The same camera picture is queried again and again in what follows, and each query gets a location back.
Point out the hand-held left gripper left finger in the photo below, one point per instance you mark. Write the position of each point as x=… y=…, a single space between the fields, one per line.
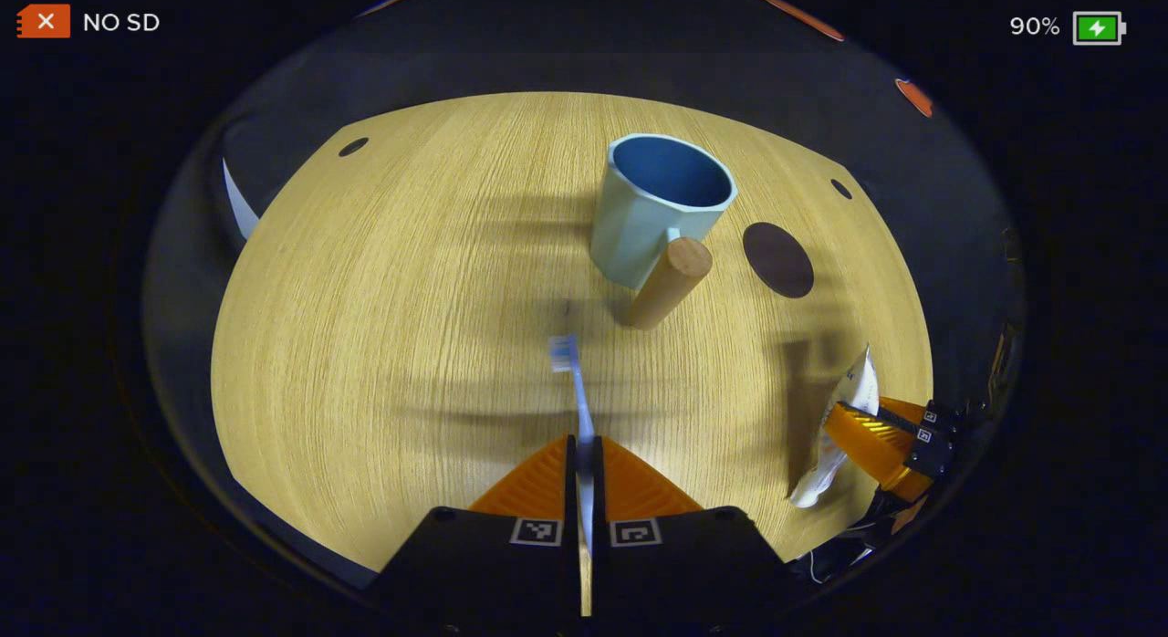
x=511 y=573

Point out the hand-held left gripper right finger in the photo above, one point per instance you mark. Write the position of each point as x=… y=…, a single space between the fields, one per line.
x=666 y=573

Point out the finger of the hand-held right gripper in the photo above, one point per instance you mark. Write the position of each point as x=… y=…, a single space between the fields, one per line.
x=912 y=409
x=876 y=445

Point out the white toothpaste tube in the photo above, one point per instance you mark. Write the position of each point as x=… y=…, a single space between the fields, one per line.
x=858 y=381

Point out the white toothbrush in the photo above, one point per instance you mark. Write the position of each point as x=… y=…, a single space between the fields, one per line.
x=578 y=391

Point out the dark brown round coaster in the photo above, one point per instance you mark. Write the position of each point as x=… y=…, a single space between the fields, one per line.
x=777 y=260

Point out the black backdrop cloth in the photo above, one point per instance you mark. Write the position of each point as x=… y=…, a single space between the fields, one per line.
x=547 y=44

